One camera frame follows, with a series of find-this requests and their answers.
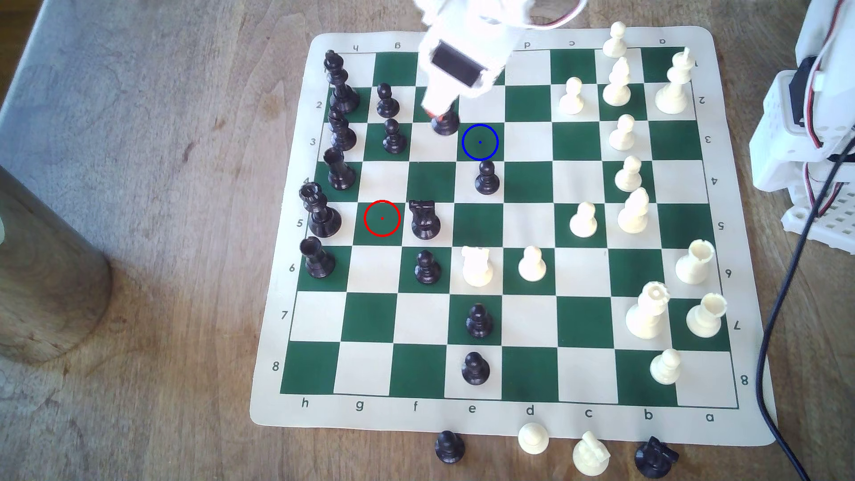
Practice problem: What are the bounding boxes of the white rook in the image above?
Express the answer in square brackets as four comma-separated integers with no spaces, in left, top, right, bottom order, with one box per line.
[686,293,728,339]
[675,239,716,286]

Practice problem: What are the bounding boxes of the brown cylindrical container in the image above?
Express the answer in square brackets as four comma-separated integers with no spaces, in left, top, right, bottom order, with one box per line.
[0,163,113,365]

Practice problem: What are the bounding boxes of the white bishop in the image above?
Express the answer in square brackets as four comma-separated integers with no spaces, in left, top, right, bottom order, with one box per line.
[603,57,633,108]
[617,187,651,235]

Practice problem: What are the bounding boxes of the black power cable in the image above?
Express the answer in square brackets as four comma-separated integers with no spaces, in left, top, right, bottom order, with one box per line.
[757,137,855,481]

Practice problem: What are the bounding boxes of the white queen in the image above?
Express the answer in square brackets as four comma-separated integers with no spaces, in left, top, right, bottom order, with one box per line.
[625,281,671,339]

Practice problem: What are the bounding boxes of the black king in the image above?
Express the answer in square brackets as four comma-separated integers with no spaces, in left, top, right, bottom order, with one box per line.
[323,50,362,113]

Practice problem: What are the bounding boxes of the black rook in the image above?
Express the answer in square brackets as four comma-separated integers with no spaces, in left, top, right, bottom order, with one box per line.
[322,147,357,191]
[299,236,336,279]

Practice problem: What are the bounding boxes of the red white servo wires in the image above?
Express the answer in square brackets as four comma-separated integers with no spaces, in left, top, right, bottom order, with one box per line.
[800,30,855,151]

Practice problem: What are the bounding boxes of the white king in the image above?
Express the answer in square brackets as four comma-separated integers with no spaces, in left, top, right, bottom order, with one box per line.
[655,47,696,115]

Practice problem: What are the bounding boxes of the white knight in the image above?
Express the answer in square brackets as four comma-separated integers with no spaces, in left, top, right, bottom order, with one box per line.
[461,245,495,288]
[572,431,611,477]

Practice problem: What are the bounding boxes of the black knight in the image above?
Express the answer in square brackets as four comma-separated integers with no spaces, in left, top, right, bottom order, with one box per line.
[635,436,680,479]
[408,199,442,241]

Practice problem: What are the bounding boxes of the green and cream chess mat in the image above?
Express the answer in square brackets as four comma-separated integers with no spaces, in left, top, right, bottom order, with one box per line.
[249,25,778,447]

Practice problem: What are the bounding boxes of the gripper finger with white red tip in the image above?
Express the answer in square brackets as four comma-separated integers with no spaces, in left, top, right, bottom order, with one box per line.
[421,79,463,122]

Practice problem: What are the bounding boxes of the black bishop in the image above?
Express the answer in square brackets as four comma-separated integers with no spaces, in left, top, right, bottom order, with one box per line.
[327,108,358,152]

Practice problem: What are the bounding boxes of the white pawn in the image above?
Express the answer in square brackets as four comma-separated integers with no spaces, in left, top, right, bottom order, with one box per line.
[608,114,637,152]
[650,348,684,386]
[518,422,550,456]
[569,202,599,239]
[558,77,585,116]
[603,21,629,58]
[615,155,643,193]
[518,245,548,283]

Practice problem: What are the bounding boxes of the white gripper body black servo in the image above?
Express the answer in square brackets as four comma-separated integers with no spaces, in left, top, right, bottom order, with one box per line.
[418,25,521,96]

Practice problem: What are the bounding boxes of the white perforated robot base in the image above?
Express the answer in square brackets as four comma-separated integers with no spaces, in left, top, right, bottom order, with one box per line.
[780,160,855,255]

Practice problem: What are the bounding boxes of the black queen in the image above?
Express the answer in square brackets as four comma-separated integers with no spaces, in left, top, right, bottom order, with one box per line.
[298,183,343,239]

